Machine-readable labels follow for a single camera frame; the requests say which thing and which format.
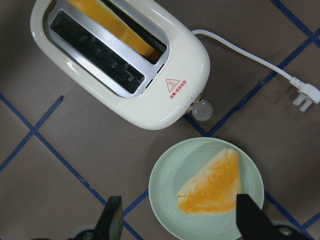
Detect bread slice in toaster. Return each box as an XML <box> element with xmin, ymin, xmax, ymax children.
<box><xmin>68</xmin><ymin>0</ymin><xmax>162</xmax><ymax>64</ymax></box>

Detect white toaster power cable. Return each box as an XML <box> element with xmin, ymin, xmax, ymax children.
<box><xmin>191</xmin><ymin>29</ymin><xmax>320</xmax><ymax>113</ymax></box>

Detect white two-slot toaster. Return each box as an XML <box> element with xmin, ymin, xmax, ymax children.
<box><xmin>30</xmin><ymin>0</ymin><xmax>210</xmax><ymax>130</ymax></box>

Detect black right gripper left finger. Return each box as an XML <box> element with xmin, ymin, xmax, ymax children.
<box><xmin>94</xmin><ymin>195</ymin><xmax>123</xmax><ymax>240</ymax></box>

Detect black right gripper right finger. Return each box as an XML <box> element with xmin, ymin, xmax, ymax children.
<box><xmin>236</xmin><ymin>194</ymin><xmax>279</xmax><ymax>240</ymax></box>

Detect triangular bread on plate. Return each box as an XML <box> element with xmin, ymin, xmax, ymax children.
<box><xmin>176</xmin><ymin>147</ymin><xmax>241</xmax><ymax>214</ymax></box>

